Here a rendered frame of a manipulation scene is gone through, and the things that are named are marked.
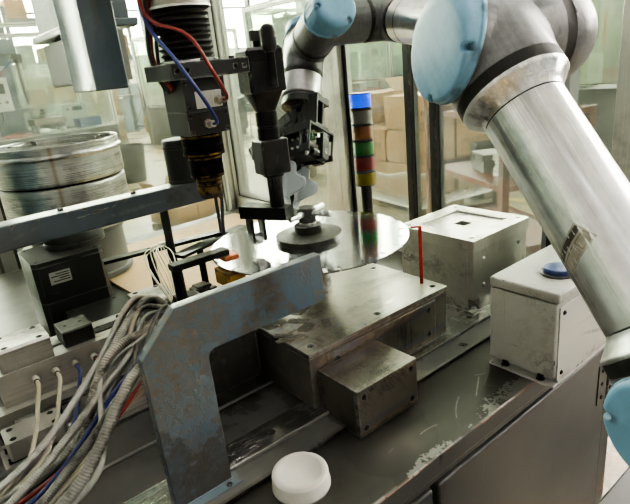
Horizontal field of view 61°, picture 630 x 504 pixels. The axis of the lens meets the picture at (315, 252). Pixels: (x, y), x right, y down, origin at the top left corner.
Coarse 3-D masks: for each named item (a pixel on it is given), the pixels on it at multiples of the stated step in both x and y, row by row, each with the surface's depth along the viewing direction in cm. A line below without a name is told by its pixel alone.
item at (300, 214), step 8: (296, 208) 89; (304, 208) 87; (312, 208) 87; (320, 208) 91; (296, 216) 85; (304, 216) 87; (312, 216) 87; (328, 216) 85; (304, 224) 87; (312, 224) 88
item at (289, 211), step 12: (276, 180) 79; (276, 192) 79; (252, 204) 83; (264, 204) 83; (276, 204) 80; (288, 204) 81; (240, 216) 83; (252, 216) 82; (264, 216) 81; (276, 216) 80; (288, 216) 80; (252, 228) 83; (264, 228) 84; (252, 240) 84
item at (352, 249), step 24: (336, 216) 100; (360, 216) 99; (384, 216) 97; (240, 240) 92; (264, 240) 91; (360, 240) 86; (384, 240) 84; (216, 264) 82; (240, 264) 81; (264, 264) 80; (336, 264) 77; (360, 264) 76
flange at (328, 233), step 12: (288, 228) 93; (300, 228) 87; (312, 228) 87; (324, 228) 90; (336, 228) 90; (276, 240) 88; (288, 240) 86; (300, 240) 86; (312, 240) 85; (324, 240) 85; (336, 240) 86
